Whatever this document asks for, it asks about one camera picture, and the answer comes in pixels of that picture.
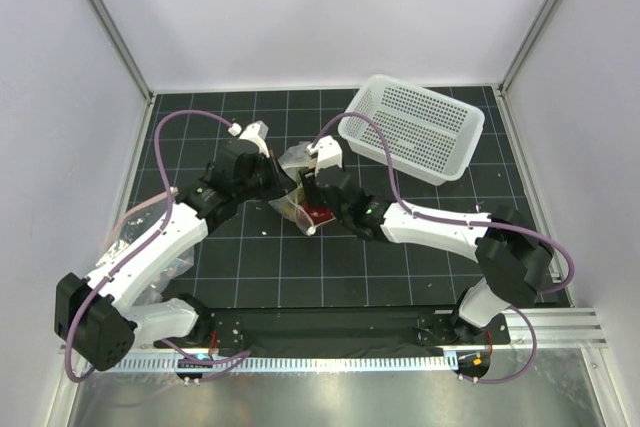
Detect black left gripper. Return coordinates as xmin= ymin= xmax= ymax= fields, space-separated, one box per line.
xmin=234 ymin=148 xmax=296 ymax=202

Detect red apple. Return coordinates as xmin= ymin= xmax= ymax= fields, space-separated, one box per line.
xmin=301 ymin=202 xmax=334 ymax=225

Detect clear polka dot zip bag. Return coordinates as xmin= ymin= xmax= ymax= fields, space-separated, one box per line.
xmin=269 ymin=142 xmax=330 ymax=236

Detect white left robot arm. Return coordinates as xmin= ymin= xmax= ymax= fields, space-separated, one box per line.
xmin=54 ymin=138 xmax=296 ymax=371

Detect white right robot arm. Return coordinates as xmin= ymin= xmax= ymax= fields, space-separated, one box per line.
xmin=298 ymin=167 xmax=553 ymax=344

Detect pile of spare zip bags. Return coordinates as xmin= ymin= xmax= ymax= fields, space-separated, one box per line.
xmin=90 ymin=193 xmax=207 ymax=310

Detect black grid cutting mat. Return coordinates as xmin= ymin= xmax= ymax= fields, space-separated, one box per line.
xmin=129 ymin=86 xmax=531 ymax=308

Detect white perforated plastic basket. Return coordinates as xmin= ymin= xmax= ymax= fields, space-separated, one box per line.
xmin=337 ymin=75 xmax=485 ymax=186

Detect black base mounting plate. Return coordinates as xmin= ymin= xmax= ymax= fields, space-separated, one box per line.
xmin=171 ymin=306 xmax=511 ymax=359

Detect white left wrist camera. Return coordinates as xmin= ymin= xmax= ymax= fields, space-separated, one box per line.
xmin=227 ymin=121 xmax=270 ymax=157

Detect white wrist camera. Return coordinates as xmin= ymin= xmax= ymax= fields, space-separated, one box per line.
xmin=227 ymin=121 xmax=270 ymax=157
xmin=306 ymin=136 xmax=343 ymax=174

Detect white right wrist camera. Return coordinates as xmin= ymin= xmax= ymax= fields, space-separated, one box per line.
xmin=306 ymin=136 xmax=343 ymax=174

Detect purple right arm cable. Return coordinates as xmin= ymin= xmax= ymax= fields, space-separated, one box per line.
xmin=307 ymin=114 xmax=575 ymax=387

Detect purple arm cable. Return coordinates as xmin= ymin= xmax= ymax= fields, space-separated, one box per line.
xmin=64 ymin=109 xmax=251 ymax=384
xmin=307 ymin=114 xmax=575 ymax=387

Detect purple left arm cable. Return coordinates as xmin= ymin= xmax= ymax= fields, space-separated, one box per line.
xmin=64 ymin=109 xmax=251 ymax=384

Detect white slotted cable duct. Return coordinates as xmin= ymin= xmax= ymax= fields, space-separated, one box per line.
xmin=108 ymin=351 xmax=458 ymax=377

